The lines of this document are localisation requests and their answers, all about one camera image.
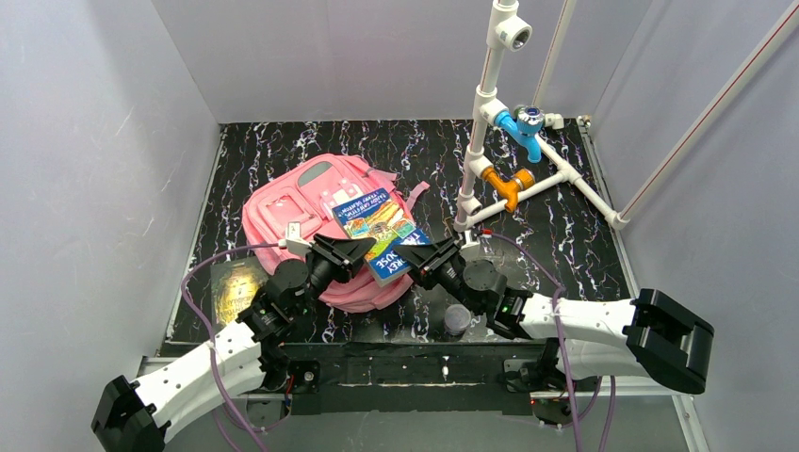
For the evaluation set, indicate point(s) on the white PVC pipe frame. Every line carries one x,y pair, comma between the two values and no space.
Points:
477,200

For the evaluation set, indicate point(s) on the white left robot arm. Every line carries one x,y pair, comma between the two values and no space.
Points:
145,413

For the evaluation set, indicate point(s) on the pink student backpack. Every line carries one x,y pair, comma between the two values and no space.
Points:
307,195

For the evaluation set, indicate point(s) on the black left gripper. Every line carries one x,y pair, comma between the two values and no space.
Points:
333,257

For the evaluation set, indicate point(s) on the aluminium frame rail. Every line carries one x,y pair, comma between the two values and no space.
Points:
538,398

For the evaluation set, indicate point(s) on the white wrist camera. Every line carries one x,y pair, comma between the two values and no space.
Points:
470,242
293,240

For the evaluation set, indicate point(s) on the white wall conduit pipe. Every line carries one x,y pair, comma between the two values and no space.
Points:
778,34

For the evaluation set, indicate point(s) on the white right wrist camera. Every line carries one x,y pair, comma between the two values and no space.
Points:
470,242

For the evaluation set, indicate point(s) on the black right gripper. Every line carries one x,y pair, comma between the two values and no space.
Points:
442,263

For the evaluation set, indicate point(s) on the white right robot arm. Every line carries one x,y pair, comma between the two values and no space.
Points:
651,335

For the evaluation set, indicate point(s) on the blue 91-storey treehouse book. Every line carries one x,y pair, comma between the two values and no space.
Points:
380,216

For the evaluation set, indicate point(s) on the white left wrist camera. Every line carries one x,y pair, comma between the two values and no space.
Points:
293,240

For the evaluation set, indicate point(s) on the blue pipe valve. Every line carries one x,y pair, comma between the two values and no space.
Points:
523,126

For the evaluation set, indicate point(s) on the green gold book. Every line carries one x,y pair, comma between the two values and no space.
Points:
233,286

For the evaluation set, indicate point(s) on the orange pipe fitting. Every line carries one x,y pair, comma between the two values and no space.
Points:
509,190

